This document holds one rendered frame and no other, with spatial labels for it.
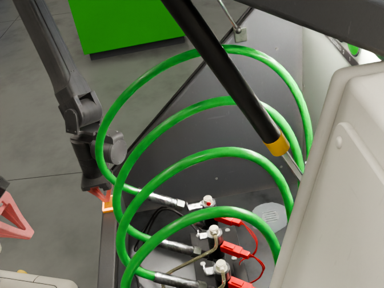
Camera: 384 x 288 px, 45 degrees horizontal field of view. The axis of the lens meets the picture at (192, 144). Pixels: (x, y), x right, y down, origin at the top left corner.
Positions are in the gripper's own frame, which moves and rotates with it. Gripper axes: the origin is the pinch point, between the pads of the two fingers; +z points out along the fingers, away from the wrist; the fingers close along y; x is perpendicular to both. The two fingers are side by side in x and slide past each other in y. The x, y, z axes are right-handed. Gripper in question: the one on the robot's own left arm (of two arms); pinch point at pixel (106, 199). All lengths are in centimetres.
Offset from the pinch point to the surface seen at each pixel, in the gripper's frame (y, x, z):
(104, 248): -14.5, 0.4, 2.0
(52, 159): 163, 69, 97
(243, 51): -23, -34, -43
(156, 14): 306, -14, 67
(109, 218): -4.9, -0.5, 2.1
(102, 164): -22.6, -7.9, -27.3
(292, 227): -59, -32, -42
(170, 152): 8.7, -17.7, -3.8
